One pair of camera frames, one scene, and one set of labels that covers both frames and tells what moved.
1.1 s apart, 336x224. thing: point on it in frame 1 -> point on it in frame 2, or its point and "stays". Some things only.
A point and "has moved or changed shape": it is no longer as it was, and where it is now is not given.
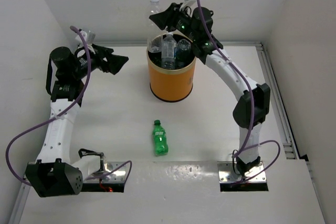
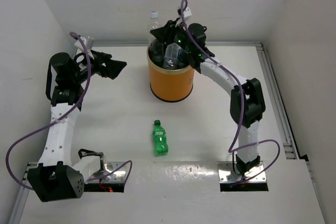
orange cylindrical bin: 169,84 stays
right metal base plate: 227,174 stays
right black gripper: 168,17 -> 167,31
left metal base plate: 118,177 stays
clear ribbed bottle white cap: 154,33 has moved or changed shape
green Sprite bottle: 160,147 stays
